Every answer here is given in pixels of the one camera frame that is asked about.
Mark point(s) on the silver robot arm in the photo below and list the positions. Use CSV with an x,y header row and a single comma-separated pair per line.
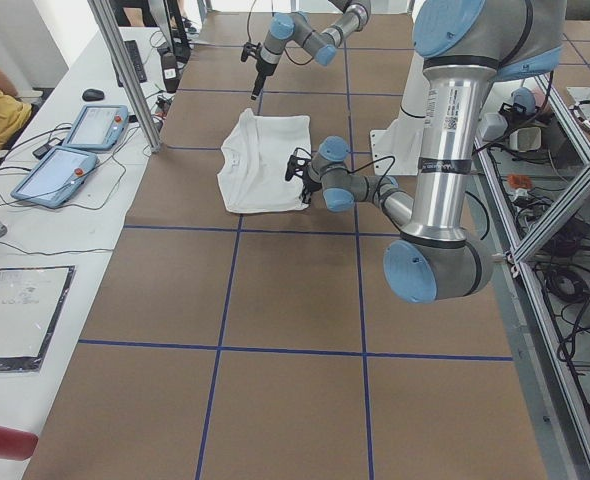
x,y
466,46
295,27

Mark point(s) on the black keyboard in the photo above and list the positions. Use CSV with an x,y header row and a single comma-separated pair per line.
x,y
132,49

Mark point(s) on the person in black shirt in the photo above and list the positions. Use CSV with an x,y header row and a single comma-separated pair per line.
x,y
132,13

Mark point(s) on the white central pedestal column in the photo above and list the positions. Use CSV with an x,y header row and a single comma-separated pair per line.
x,y
396,149

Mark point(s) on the white long-sleeve printed shirt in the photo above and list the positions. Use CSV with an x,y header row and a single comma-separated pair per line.
x,y
256,155

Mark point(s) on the red cylinder bottle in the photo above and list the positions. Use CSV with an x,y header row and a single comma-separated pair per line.
x,y
16,444

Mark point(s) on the blue teach pendant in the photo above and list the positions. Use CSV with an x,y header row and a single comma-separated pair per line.
x,y
97,127
56,178

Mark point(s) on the upper blue teach pendant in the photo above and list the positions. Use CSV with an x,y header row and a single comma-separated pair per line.
x,y
97,127

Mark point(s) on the black box with label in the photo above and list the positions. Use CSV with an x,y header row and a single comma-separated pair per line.
x,y
170,72

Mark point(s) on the lower blue teach pendant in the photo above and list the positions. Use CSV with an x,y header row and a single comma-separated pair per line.
x,y
56,178

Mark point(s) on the aluminium frame post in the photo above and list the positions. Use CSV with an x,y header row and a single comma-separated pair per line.
x,y
111,34

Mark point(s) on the packaged shirt in plastic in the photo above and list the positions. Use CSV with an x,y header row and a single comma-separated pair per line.
x,y
31,302

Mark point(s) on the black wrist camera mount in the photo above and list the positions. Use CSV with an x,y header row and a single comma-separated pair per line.
x,y
251,50

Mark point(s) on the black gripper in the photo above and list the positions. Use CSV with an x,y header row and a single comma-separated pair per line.
x,y
308,188
262,69

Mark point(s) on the black computer mouse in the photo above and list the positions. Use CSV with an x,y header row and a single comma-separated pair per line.
x,y
92,95

